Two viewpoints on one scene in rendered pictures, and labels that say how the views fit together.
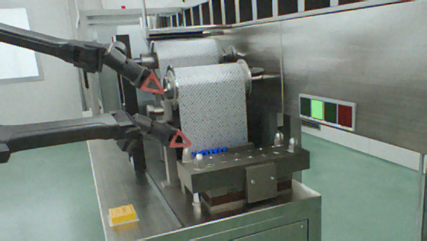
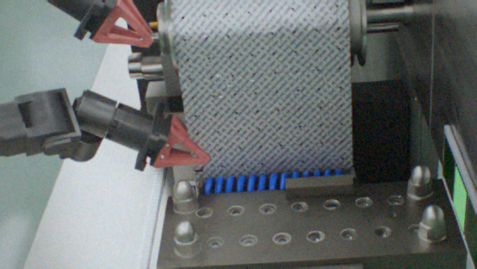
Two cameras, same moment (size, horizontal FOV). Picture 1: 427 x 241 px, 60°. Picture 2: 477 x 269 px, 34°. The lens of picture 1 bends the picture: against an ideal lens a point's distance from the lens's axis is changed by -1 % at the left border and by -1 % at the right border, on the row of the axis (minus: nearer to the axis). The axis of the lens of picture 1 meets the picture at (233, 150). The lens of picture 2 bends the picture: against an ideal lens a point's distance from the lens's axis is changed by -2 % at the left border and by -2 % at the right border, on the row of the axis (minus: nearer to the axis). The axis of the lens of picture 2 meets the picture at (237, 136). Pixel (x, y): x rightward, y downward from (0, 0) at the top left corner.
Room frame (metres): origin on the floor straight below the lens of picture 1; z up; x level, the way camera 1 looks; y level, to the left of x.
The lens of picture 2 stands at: (0.36, -0.33, 1.69)
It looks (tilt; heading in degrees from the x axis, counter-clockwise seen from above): 31 degrees down; 26
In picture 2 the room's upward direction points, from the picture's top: 6 degrees counter-clockwise
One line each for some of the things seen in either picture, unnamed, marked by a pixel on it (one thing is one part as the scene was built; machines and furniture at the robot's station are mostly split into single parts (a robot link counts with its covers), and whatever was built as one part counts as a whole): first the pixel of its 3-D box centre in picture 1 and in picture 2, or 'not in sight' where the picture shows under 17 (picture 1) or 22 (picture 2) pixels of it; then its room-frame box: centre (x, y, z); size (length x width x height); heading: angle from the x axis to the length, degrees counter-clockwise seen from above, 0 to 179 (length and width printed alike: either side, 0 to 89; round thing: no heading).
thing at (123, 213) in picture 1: (122, 213); not in sight; (1.03, 0.34, 0.91); 0.07 x 0.07 x 0.02; 22
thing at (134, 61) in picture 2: (150, 110); (136, 65); (1.26, 0.27, 1.18); 0.04 x 0.02 x 0.04; 22
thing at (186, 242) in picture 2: (199, 161); (186, 236); (1.05, 0.10, 1.05); 0.04 x 0.04 x 0.04
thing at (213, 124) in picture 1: (215, 128); (269, 130); (1.25, 0.06, 1.10); 0.23 x 0.01 x 0.18; 112
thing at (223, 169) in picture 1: (243, 164); (308, 238); (1.15, -0.03, 1.00); 0.40 x 0.16 x 0.06; 112
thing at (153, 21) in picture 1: (153, 24); not in sight; (1.97, 0.35, 1.50); 0.14 x 0.14 x 0.06
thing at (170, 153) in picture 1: (165, 144); (172, 134); (1.28, 0.24, 1.05); 0.06 x 0.05 x 0.31; 112
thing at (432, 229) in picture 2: (293, 144); (433, 220); (1.17, -0.20, 1.05); 0.04 x 0.04 x 0.04
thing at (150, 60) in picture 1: (149, 61); not in sight; (1.48, 0.30, 1.33); 0.06 x 0.06 x 0.06; 22
